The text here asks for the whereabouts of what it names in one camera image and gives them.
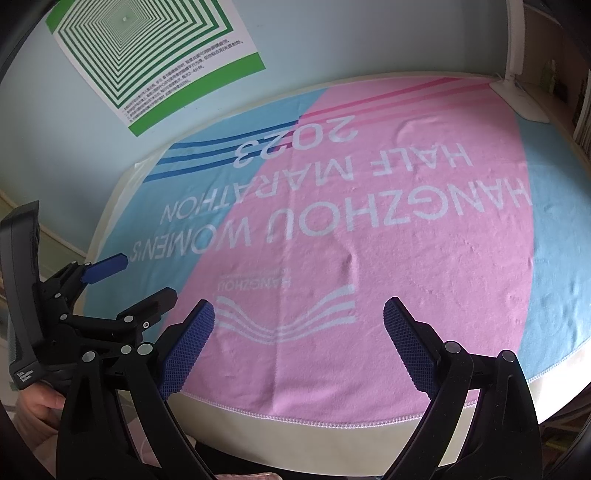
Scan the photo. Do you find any green striped wall poster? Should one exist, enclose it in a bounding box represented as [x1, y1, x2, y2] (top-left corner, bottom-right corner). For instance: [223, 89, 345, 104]
[45, 0, 269, 138]

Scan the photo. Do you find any pink and blue printed towel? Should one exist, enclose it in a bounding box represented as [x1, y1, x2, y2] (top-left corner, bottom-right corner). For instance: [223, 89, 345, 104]
[85, 76, 591, 428]

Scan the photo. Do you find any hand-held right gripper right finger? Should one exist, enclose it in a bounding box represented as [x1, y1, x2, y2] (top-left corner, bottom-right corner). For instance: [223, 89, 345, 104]
[383, 296, 542, 480]

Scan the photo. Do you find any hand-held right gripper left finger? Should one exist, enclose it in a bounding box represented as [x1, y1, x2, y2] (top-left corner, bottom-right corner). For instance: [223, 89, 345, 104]
[55, 298, 217, 480]

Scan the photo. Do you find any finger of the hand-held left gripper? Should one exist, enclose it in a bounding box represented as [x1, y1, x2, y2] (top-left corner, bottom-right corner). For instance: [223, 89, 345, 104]
[60, 287, 178, 330]
[32, 253, 130, 305]

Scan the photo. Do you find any person's left hand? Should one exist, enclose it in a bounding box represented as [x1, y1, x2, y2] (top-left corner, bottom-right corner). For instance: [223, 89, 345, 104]
[21, 382, 65, 418]

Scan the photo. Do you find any white desk lamp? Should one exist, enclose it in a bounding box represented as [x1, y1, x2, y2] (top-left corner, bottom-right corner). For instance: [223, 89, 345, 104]
[489, 0, 550, 124]

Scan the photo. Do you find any row of thin magazines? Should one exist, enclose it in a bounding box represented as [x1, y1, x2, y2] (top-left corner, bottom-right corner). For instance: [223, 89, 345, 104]
[573, 69, 591, 153]

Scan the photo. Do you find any wooden bookshelf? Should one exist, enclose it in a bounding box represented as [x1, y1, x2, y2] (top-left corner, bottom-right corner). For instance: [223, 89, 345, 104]
[522, 0, 591, 158]

